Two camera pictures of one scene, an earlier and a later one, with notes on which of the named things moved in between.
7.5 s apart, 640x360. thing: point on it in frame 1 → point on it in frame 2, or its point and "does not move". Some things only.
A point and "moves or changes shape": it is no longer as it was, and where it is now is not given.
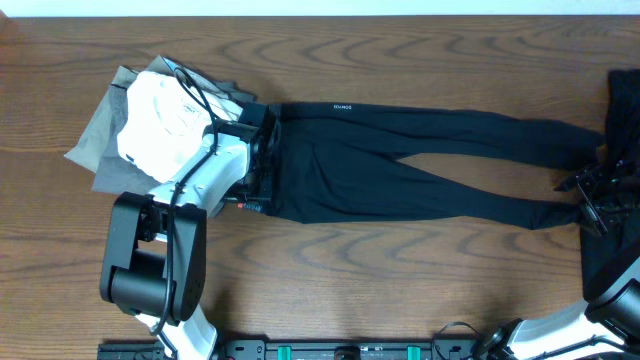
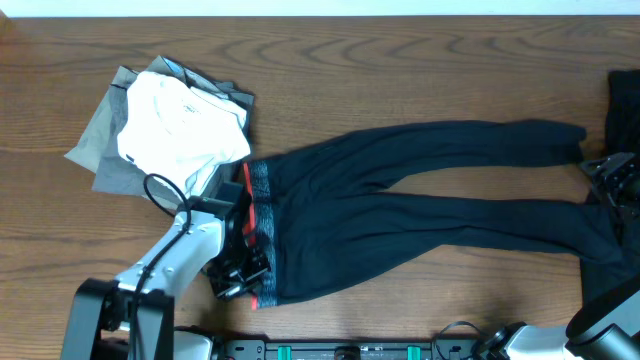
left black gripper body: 267,163 → 245,270
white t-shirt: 165,120 does not move
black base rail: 318,347 does not move
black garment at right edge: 622,139 does not move
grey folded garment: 99,146 does not move
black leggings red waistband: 343,163 moves or changes shape
